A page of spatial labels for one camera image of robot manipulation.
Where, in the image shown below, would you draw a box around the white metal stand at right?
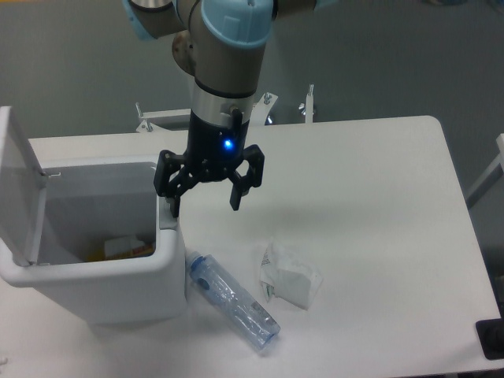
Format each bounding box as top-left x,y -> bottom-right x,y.
465,133 -> 503,209

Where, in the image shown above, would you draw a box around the white metal base frame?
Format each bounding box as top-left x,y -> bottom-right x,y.
135,83 -> 317,133

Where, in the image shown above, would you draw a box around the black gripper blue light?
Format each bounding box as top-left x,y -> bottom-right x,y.
154,109 -> 265,218

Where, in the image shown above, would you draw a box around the crumpled white paper wrapper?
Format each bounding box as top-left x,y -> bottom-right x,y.
259,239 -> 324,310

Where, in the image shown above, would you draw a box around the orange white box in bin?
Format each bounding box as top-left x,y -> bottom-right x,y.
85,235 -> 156,262

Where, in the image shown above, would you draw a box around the clear blue plastic bottle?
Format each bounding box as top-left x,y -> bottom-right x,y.
185,251 -> 280,350

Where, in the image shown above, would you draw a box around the white trash can lid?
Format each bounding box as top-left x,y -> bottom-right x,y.
1,106 -> 54,267

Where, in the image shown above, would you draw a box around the white plastic trash can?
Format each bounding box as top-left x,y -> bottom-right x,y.
1,161 -> 186,324

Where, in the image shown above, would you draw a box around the grey lid release button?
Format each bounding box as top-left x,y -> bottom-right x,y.
157,197 -> 178,230

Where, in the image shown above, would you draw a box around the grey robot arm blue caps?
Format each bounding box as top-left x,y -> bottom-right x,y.
123,0 -> 330,217

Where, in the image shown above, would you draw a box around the black clamp at table edge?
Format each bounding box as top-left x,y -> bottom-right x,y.
476,318 -> 503,361

